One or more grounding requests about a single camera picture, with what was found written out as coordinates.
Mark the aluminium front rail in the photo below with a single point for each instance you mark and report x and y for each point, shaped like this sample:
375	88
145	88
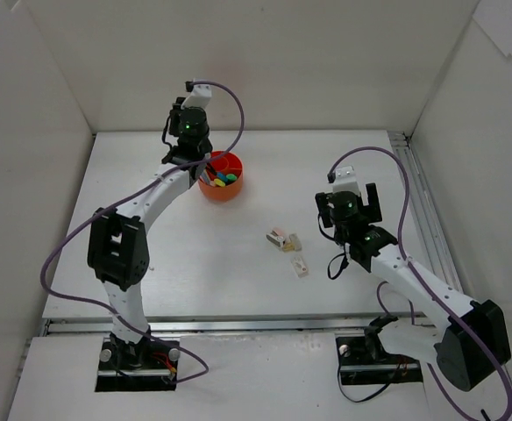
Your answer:
256	326

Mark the white staple box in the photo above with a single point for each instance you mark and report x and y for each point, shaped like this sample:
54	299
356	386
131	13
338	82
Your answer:
299	265

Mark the dirty white eraser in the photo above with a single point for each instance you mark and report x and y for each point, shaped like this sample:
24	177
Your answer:
294	242

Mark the aluminium right side rail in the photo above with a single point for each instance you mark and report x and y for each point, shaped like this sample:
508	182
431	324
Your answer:
437	255

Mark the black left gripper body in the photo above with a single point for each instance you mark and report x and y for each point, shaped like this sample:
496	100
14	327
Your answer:
174	121

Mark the small tan staple box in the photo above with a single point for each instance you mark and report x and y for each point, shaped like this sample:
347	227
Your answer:
288	247

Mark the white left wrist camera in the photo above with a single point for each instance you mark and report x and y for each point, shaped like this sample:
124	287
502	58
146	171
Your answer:
199	95

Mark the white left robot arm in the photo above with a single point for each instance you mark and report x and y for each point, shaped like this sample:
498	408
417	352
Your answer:
118	251

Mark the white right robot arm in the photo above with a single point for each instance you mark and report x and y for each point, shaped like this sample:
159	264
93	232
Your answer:
379	253

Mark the aluminium rail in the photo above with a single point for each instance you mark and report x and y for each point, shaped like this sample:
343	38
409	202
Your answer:
256	326
437	255

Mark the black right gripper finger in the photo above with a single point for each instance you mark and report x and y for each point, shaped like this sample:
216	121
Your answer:
373	210
322	204

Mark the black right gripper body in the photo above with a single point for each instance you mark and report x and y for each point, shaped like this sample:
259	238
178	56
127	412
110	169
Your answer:
372	203

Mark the orange round pen holder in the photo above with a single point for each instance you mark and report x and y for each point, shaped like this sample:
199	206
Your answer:
229	163

